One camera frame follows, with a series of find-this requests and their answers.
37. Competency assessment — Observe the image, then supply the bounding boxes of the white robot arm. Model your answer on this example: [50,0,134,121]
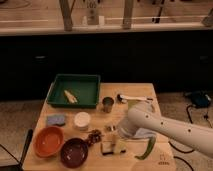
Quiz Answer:
[117,102,213,158]

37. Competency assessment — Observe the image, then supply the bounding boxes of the green plastic tray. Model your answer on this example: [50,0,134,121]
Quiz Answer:
[46,74,100,108]

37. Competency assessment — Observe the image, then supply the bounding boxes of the small metal cup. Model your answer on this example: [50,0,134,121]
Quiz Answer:
[102,97,114,113]

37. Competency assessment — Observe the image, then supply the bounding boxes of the green plastic cup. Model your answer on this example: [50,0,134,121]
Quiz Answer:
[128,100,140,110]

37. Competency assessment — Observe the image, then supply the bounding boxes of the metal fork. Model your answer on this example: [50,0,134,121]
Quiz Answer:
[105,125,117,132]

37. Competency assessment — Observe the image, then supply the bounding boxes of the brown grape bunch toy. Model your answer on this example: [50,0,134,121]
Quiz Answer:
[85,129,102,146]

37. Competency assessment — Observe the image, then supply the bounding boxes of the blue sponge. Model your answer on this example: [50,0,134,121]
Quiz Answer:
[46,115,65,126]

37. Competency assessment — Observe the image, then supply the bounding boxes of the white background device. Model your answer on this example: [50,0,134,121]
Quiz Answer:
[83,0,102,26]

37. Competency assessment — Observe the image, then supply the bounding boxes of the green chili pepper toy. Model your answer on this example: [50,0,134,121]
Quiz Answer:
[135,137,156,160]

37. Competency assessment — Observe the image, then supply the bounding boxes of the dark purple bowl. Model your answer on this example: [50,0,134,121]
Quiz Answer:
[60,138,88,169]

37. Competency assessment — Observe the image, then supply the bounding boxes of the orange bowl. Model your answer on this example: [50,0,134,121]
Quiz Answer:
[33,126,64,158]

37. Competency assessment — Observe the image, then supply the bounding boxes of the dark teal floor box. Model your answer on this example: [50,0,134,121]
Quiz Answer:
[184,91,211,108]

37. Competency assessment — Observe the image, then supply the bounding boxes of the white handled brush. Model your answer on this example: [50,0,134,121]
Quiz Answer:
[117,94,152,103]

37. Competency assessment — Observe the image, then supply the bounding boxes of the wooden frame post right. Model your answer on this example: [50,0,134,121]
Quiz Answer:
[122,0,134,29]

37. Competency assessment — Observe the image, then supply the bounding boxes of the wooden frame post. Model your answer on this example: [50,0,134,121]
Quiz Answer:
[122,0,134,29]
[59,0,73,31]

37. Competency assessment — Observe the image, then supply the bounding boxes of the black floor cable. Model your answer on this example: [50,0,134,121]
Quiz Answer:
[167,103,213,171]

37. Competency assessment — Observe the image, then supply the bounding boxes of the wooden frame post left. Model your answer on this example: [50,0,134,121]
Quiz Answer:
[59,0,73,31]

